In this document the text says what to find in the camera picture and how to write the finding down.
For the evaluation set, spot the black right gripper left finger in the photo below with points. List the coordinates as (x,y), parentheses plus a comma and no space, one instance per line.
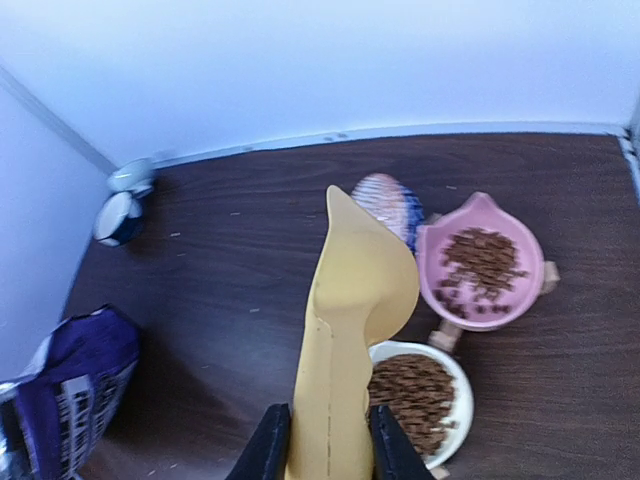
(265,455)

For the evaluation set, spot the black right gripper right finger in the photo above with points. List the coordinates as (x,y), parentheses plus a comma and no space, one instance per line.
(395,457)

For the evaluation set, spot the yellow plastic food scoop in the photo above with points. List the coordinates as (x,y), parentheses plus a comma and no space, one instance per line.
(364,290)

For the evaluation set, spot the purple pet food bag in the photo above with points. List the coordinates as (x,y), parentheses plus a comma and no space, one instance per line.
(56,411)

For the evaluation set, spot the cream cat-ear pet bowl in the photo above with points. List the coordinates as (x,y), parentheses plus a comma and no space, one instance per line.
(462,412)

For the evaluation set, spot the wooden stand under cream bowl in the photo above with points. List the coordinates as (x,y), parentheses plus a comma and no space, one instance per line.
(440,473)

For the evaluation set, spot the brown kibble in cream bowl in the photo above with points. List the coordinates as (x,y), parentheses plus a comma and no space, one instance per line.
(420,393)

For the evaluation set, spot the wooden stand under pink bowl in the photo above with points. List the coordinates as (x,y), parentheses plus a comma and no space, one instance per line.
(550,275)

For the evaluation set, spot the brown kibble in pink bowl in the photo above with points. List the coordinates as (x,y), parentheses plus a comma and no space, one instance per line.
(481,268)

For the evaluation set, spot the red patterned ceramic bowl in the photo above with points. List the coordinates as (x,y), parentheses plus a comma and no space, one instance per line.
(393,204)

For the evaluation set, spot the navy white-dotted cup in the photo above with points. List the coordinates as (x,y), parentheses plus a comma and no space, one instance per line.
(119,220)

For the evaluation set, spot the pale ribbed ceramic cup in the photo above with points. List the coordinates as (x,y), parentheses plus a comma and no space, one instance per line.
(136,177)

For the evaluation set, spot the aluminium table edge rail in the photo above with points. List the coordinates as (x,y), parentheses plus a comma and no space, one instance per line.
(629,145)

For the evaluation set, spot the aluminium corner post left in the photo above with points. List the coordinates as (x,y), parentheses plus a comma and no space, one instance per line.
(55,124)

